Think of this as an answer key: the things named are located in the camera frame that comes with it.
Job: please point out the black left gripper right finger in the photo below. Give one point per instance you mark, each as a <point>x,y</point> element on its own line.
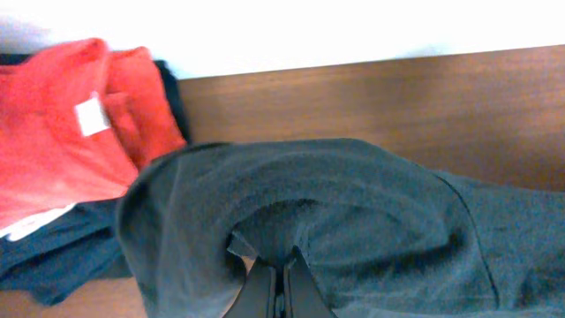
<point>301,295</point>

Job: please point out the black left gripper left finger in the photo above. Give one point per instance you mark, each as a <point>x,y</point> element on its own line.
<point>256,299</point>

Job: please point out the dark green t-shirt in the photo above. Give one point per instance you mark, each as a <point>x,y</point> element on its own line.
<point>382,236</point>

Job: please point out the navy folded shirt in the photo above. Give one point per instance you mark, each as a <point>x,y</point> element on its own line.
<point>51,254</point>

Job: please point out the red folded shirt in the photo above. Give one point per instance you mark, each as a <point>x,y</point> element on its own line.
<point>79,121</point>

